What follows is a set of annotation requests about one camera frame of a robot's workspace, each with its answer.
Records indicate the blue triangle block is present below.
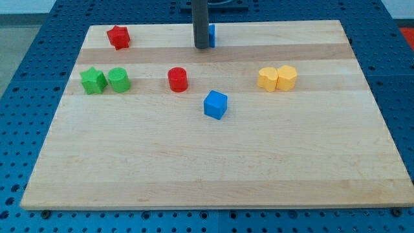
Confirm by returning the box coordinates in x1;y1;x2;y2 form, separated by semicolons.
208;24;215;48

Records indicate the blue cube block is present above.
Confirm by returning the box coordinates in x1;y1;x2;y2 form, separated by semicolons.
203;90;228;120

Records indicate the red cylinder block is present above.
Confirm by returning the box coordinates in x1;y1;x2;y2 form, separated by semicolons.
168;67;188;93

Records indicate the wooden board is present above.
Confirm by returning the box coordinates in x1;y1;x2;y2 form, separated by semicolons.
21;20;413;210

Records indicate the yellow pentagon block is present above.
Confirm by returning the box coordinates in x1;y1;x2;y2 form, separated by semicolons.
276;65;298;91

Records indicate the green cylinder block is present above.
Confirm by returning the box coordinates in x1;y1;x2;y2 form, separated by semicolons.
107;67;131;93

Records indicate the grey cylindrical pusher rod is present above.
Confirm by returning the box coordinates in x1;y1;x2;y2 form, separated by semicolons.
191;0;209;49

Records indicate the green star block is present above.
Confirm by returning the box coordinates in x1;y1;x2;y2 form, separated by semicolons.
80;67;108;94

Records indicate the red star block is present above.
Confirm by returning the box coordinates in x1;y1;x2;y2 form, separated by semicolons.
107;25;130;50

